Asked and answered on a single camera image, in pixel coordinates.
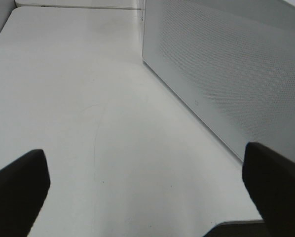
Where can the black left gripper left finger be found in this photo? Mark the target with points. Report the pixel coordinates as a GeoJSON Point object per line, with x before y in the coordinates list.
{"type": "Point", "coordinates": [24, 185]}

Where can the white microwave door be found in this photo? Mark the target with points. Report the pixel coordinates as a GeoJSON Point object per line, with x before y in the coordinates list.
{"type": "Point", "coordinates": [232, 62]}

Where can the white microwave oven body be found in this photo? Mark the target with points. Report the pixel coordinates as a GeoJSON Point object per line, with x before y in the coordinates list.
{"type": "Point", "coordinates": [141, 17]}

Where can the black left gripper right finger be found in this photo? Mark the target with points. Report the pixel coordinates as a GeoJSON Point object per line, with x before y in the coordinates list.
{"type": "Point", "coordinates": [270, 181]}

